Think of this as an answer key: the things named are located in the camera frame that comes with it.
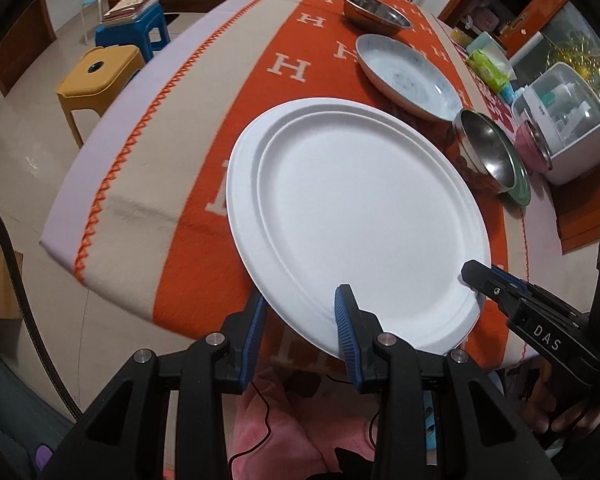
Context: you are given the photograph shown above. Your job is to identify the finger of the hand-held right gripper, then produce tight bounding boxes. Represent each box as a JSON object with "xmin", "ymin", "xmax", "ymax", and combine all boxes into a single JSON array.
[
  {"xmin": 461, "ymin": 259, "xmax": 532, "ymax": 320},
  {"xmin": 490, "ymin": 265, "xmax": 590, "ymax": 327}
]

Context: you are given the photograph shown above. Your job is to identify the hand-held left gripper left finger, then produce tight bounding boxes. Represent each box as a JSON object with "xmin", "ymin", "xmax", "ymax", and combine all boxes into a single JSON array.
[{"xmin": 39, "ymin": 291, "xmax": 269, "ymax": 480}]

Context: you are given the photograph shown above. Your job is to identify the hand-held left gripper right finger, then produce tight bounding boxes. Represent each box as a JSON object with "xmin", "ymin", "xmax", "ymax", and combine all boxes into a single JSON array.
[{"xmin": 334, "ymin": 284, "xmax": 563, "ymax": 480}]

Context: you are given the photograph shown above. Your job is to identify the white paper plate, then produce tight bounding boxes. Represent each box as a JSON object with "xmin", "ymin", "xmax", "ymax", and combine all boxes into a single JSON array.
[{"xmin": 226, "ymin": 99, "xmax": 492, "ymax": 361}]

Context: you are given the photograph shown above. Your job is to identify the green steel bowl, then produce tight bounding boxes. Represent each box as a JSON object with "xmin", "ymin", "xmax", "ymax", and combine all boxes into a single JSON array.
[{"xmin": 452, "ymin": 109, "xmax": 532, "ymax": 207}]

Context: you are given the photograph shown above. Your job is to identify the blue patterned ceramic plate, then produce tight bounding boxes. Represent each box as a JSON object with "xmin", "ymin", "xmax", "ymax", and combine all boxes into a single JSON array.
[{"xmin": 355, "ymin": 34, "xmax": 464, "ymax": 123}]

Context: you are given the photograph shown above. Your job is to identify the large steel bowl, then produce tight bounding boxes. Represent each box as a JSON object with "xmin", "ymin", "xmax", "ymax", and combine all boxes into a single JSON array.
[{"xmin": 340, "ymin": 0, "xmax": 413, "ymax": 37}]

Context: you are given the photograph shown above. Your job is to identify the person's right hand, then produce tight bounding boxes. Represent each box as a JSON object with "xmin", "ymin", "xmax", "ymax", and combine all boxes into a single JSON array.
[{"xmin": 522, "ymin": 359, "xmax": 600, "ymax": 450}]

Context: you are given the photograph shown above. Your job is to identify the orange framed glass partition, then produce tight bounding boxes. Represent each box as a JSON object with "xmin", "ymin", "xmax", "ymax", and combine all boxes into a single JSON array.
[{"xmin": 437, "ymin": 0, "xmax": 600, "ymax": 256}]

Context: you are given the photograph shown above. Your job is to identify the orange patterned blanket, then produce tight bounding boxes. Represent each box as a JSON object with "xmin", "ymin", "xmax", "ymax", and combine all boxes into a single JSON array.
[{"xmin": 40, "ymin": 0, "xmax": 531, "ymax": 376}]

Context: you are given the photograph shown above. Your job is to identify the pink pants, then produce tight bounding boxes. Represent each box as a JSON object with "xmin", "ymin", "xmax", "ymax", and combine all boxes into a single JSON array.
[{"xmin": 232, "ymin": 365, "xmax": 381, "ymax": 480}]

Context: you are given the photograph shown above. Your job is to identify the white plastic storage box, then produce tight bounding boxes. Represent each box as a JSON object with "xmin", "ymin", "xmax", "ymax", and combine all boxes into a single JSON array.
[{"xmin": 511, "ymin": 62, "xmax": 600, "ymax": 186}]

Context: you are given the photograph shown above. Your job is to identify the green tissue packet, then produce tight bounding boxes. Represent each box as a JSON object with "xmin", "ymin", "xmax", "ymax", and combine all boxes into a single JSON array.
[{"xmin": 466, "ymin": 49, "xmax": 513, "ymax": 88}]

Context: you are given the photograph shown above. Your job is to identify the white paper roll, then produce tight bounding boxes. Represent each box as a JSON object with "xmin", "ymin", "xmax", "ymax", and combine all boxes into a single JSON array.
[{"xmin": 510, "ymin": 31, "xmax": 546, "ymax": 67}]

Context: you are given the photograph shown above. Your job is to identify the gold ornament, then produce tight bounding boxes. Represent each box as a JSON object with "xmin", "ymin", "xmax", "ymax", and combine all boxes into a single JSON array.
[{"xmin": 547, "ymin": 30, "xmax": 600, "ymax": 92}]

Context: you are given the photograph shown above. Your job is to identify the cardboard box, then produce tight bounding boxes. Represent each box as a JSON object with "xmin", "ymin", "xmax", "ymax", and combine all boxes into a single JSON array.
[{"xmin": 0, "ymin": 237, "xmax": 23, "ymax": 321}]

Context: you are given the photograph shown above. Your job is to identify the yellow plastic stool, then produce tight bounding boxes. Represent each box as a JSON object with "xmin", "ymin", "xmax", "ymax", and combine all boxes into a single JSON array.
[{"xmin": 56, "ymin": 45, "xmax": 146, "ymax": 148}]

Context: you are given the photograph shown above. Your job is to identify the blue plastic stool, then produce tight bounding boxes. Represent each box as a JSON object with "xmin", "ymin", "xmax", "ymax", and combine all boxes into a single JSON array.
[{"xmin": 95, "ymin": 7, "xmax": 171, "ymax": 63}]

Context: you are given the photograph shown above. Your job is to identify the stack of books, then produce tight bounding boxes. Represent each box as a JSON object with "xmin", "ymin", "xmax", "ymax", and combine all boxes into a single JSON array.
[{"xmin": 102, "ymin": 0, "xmax": 161, "ymax": 23}]

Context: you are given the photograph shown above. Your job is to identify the brown wooden door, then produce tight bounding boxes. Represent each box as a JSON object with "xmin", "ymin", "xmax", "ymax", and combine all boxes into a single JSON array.
[{"xmin": 0, "ymin": 0, "xmax": 58, "ymax": 97}]

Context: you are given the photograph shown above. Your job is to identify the thin black cable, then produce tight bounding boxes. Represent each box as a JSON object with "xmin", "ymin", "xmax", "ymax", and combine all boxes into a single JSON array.
[{"xmin": 227, "ymin": 384, "xmax": 277, "ymax": 467}]

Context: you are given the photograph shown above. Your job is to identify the thick black cable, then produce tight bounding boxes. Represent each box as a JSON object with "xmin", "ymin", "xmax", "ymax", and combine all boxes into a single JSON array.
[{"xmin": 0, "ymin": 192, "xmax": 88, "ymax": 423}]

